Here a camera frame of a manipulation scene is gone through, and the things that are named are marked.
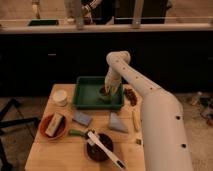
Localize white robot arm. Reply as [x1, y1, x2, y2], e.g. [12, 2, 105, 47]
[105, 51, 193, 171]

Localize green plastic tray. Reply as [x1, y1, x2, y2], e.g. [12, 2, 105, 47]
[72, 76, 124, 110]

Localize dark red grapes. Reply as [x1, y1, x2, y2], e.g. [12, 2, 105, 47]
[124, 88, 137, 106]

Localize grey triangular cloth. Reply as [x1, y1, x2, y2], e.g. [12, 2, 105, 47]
[108, 112, 128, 133]

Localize blue sponge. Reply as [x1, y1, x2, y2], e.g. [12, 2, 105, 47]
[73, 111, 92, 127]

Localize white cup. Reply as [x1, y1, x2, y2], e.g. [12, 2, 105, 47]
[53, 90, 67, 107]

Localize orange bowl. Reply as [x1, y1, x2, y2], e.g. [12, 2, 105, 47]
[39, 115, 67, 141]

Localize white brown block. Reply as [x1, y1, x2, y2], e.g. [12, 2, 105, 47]
[45, 113, 64, 137]

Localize silver fork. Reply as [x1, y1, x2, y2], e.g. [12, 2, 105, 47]
[136, 139, 142, 145]

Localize wooden table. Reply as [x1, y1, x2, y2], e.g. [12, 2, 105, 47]
[25, 84, 145, 171]

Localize dark brown bowl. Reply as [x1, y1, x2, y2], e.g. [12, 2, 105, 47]
[85, 132, 115, 163]

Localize person in background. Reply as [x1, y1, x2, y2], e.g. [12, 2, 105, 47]
[64, 0, 173, 26]

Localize black stand legs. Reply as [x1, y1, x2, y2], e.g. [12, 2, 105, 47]
[0, 98, 40, 171]

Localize floor clutter items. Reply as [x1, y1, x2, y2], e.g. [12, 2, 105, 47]
[189, 91, 213, 127]

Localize green handled tool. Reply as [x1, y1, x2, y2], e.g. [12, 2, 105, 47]
[68, 129, 89, 139]

